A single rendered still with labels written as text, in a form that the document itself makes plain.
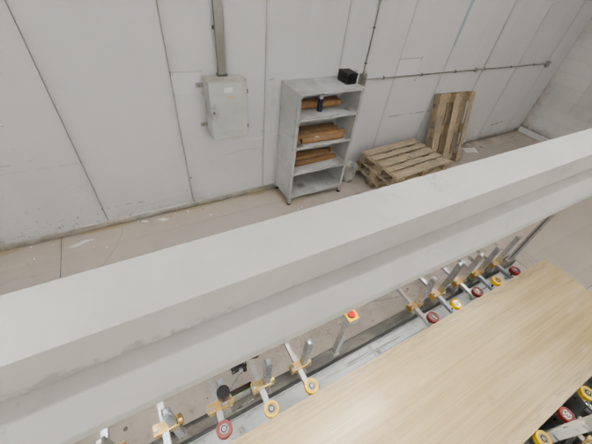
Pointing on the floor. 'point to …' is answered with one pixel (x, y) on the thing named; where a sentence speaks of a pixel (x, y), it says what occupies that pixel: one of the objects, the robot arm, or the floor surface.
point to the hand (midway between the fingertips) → (243, 368)
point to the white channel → (255, 266)
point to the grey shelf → (316, 86)
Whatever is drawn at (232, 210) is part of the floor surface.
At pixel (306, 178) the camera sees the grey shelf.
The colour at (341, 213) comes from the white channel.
